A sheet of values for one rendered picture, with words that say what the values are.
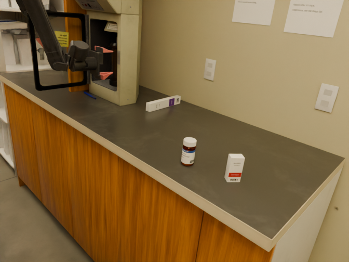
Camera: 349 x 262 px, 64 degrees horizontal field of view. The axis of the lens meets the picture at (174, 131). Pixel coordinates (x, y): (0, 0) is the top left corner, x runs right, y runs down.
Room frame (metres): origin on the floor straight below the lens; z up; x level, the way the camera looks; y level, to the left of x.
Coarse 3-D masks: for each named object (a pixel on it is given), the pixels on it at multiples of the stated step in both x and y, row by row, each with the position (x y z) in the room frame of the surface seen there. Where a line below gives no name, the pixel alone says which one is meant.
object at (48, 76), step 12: (72, 12) 1.59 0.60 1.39; (60, 24) 1.54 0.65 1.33; (72, 24) 1.59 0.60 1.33; (36, 36) 1.44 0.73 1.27; (60, 36) 1.54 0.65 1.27; (72, 36) 1.59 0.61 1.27; (36, 48) 1.44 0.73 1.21; (48, 72) 1.48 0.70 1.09; (60, 72) 1.53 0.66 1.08; (72, 72) 1.58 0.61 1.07; (48, 84) 1.47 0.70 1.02
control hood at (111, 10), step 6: (102, 0) 1.43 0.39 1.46; (108, 0) 1.40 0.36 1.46; (114, 0) 1.43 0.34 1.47; (120, 0) 1.46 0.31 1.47; (102, 6) 1.48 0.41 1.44; (108, 6) 1.44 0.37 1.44; (114, 6) 1.43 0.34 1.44; (120, 6) 1.46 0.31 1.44; (114, 12) 1.45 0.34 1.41; (120, 12) 1.46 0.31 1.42
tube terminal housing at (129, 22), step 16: (128, 0) 1.49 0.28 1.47; (96, 16) 1.61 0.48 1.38; (112, 16) 1.51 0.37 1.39; (128, 16) 1.49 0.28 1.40; (128, 32) 1.49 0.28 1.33; (128, 48) 1.50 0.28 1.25; (128, 64) 1.50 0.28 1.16; (128, 80) 1.50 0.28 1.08; (112, 96) 1.51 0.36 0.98; (128, 96) 1.50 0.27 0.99
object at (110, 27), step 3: (108, 21) 1.59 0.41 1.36; (111, 21) 1.57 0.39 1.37; (108, 24) 1.57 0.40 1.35; (111, 24) 1.56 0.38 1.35; (114, 24) 1.56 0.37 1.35; (105, 27) 1.59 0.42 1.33; (108, 27) 1.56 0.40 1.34; (111, 27) 1.55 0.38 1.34; (114, 27) 1.55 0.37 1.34; (105, 30) 1.57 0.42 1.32; (108, 30) 1.56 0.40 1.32; (111, 30) 1.55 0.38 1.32; (114, 30) 1.54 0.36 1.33
